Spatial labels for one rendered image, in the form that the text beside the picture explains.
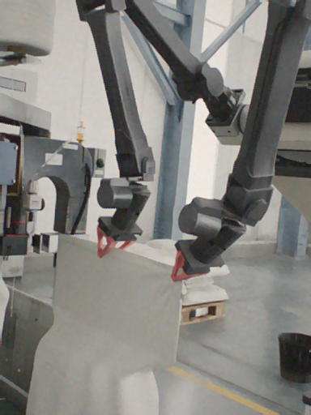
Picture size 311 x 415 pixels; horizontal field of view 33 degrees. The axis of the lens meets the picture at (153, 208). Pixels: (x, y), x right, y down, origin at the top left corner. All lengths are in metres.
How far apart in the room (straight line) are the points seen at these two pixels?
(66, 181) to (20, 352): 0.93
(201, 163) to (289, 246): 2.78
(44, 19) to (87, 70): 5.37
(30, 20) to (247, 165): 0.62
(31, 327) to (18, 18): 1.28
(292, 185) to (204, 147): 6.72
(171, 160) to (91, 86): 1.61
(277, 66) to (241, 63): 8.00
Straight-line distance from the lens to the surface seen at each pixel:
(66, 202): 1.58
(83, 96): 6.61
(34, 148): 1.50
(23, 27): 1.28
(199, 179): 8.09
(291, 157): 1.38
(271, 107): 0.90
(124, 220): 1.23
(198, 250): 1.03
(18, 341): 2.29
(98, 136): 6.73
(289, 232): 10.02
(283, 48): 0.87
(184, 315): 4.64
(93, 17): 1.21
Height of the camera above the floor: 1.27
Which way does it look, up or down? 4 degrees down
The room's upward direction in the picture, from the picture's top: 5 degrees clockwise
